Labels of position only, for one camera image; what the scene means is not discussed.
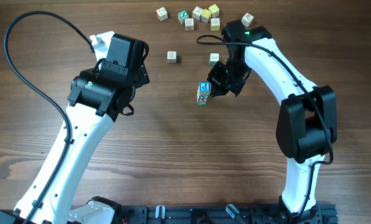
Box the white blue picture block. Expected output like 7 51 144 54
192 6 203 21

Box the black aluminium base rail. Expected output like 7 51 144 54
107 204 339 224

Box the blue P letter block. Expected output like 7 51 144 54
198 82 211 95

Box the green N letter block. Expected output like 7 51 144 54
178 10 189 25

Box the green V letter block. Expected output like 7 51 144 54
198 89 210 98

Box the green Z white block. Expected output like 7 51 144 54
167 51 177 63

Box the red picture block far left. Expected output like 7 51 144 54
156 7 168 21

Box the yellow block top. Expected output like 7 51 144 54
208 4 220 18

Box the yellow white picture block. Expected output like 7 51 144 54
210 17 220 31

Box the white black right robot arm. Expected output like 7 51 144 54
208 20 338 223

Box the white M picture block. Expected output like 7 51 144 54
185 18 195 30

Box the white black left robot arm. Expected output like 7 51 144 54
0 31 149 223

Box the red K picture block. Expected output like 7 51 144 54
241 12 254 27

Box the yellow block left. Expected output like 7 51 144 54
201 9 212 23

